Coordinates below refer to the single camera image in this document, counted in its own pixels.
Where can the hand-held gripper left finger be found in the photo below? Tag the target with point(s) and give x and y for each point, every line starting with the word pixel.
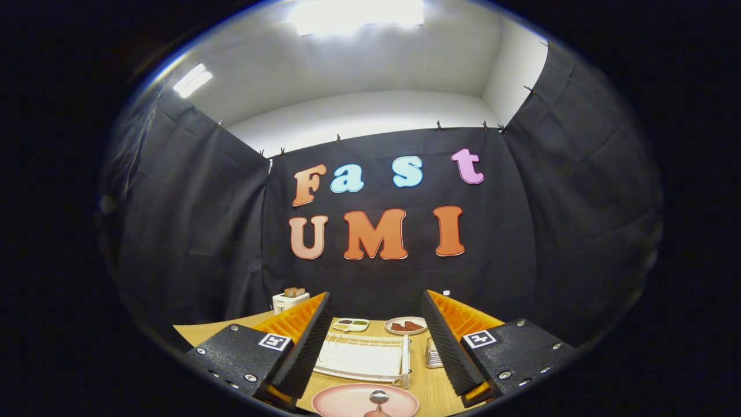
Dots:
pixel 307 347

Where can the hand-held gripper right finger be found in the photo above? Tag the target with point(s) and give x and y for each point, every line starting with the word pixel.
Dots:
pixel 446 347

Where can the pink plate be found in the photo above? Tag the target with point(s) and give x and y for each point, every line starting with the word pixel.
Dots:
pixel 341 402

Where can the white round plate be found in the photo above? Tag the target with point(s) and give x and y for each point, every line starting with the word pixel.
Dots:
pixel 405 333

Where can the white sectioned bean dish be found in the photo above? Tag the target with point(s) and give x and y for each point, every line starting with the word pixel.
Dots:
pixel 350 328

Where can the red meat slice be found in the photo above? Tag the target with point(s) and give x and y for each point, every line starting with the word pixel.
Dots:
pixel 399 327
pixel 415 325

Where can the white toaster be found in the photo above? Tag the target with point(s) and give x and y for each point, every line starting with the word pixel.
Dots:
pixel 286 302

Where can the white drip tray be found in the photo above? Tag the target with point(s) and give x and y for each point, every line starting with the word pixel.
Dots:
pixel 359 359

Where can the brown toast slices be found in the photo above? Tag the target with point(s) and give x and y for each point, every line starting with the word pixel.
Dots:
pixel 294 292

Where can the black backdrop cloth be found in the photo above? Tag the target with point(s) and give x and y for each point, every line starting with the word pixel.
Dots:
pixel 220 231

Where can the small ceiling light panel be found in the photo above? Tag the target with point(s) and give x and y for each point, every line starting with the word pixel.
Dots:
pixel 193 80

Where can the large ceiling light panel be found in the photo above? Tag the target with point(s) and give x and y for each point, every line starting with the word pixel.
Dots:
pixel 359 14

